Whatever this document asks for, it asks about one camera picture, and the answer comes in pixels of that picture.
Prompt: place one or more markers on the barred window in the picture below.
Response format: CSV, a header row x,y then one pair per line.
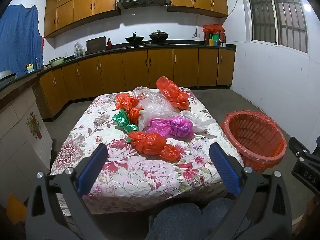
x,y
277,15

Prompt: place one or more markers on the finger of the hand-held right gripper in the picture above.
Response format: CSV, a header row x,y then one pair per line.
x,y
297,145

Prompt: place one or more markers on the large red plastic bag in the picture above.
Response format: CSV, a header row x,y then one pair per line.
x,y
172,92

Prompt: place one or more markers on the table with floral cloth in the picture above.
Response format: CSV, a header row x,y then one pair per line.
x,y
140,180

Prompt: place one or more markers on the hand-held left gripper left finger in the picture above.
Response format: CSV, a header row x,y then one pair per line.
x,y
92,166

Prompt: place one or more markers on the green plastic bag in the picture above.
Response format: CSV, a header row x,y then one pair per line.
x,y
121,120

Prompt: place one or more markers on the pink plastic bag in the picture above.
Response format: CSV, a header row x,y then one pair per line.
x,y
180,127

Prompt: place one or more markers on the black pot with lid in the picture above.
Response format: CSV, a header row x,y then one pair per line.
x,y
159,36

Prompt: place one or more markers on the white wall socket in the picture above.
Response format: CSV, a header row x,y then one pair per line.
x,y
196,36

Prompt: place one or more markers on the dark cutting board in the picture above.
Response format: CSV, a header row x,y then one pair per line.
x,y
96,45

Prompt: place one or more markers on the dark bottle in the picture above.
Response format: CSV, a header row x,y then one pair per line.
x,y
222,37

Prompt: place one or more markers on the flower print tile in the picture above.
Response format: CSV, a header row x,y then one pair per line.
x,y
33,125

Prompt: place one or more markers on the black kitchen countertop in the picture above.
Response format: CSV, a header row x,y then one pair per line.
x,y
160,46

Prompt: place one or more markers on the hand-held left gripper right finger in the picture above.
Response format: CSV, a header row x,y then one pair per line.
x,y
225,171

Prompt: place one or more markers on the long wooden upper cabinets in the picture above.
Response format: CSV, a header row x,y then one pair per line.
x,y
82,7

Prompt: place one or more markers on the wooden lower cabinets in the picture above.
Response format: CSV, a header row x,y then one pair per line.
x,y
135,70

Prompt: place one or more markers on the red plastic basket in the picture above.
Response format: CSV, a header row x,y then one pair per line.
x,y
265,166

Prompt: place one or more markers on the green basin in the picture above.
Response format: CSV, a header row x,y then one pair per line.
x,y
56,62

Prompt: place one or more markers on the yellow object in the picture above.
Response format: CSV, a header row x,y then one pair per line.
x,y
16,208

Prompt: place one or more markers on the black wok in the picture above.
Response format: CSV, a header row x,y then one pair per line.
x,y
134,39

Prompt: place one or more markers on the blue hanging cloth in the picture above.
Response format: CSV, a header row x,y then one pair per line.
x,y
20,37

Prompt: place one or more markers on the clear bubble wrap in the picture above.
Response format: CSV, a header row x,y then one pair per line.
x,y
150,95

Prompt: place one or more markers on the red bag on appliance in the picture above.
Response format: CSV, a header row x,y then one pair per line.
x,y
212,28

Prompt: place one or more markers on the red bottle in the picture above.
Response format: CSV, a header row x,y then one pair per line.
x,y
109,45

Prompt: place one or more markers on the long twisted red plastic bag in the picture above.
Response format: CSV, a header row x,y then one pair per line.
x,y
150,142

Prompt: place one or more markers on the yellow jug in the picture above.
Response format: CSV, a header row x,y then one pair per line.
x,y
30,69

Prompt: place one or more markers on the clear plastic bag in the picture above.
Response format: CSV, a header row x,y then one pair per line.
x,y
152,112
197,122

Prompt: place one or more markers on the metal pot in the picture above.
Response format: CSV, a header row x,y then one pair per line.
x,y
7,77

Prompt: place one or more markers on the person's blue jeans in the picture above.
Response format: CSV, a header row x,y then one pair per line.
x,y
175,217

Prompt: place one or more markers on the clear glass jar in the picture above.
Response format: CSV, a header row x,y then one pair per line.
x,y
78,51

